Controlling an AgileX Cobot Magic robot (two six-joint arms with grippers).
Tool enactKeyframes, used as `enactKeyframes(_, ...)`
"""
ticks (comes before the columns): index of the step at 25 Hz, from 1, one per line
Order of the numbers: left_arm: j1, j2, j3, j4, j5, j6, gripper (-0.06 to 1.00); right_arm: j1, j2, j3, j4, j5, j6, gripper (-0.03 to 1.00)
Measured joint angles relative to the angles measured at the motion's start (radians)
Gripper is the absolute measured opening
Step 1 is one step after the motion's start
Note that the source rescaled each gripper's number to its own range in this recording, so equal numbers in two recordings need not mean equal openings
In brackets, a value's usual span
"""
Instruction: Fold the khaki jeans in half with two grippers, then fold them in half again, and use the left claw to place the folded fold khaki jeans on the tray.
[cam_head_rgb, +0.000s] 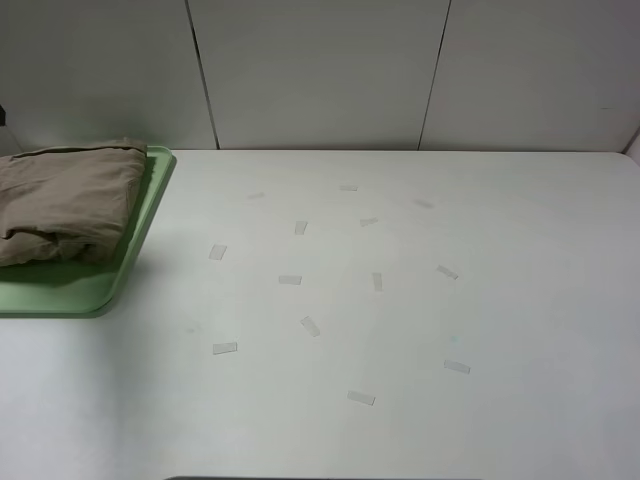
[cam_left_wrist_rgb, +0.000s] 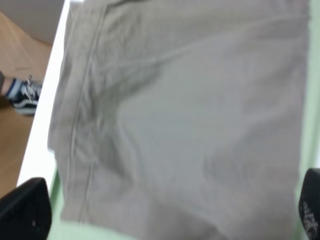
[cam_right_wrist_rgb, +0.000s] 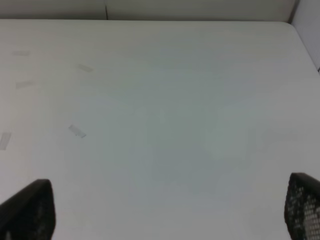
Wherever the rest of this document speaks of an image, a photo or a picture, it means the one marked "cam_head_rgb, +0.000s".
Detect khaki shorts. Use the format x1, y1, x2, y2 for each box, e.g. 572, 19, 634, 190
1, 138, 147, 267

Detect light green plastic tray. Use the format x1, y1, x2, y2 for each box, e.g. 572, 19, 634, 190
1, 146, 176, 319

